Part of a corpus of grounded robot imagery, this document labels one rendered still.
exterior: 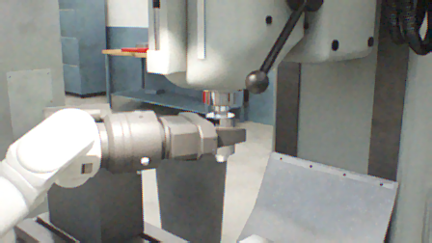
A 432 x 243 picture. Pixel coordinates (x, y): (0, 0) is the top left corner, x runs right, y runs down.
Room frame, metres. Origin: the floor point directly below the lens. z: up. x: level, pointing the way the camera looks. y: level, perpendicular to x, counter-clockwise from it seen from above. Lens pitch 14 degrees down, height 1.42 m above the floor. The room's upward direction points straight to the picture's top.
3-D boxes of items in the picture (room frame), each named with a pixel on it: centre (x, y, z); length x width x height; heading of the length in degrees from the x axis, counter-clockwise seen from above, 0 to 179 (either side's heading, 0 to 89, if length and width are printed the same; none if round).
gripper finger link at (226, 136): (0.67, -0.02, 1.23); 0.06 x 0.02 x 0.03; 112
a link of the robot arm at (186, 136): (0.67, 0.07, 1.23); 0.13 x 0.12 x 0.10; 22
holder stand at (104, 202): (0.99, 0.28, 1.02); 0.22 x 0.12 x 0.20; 48
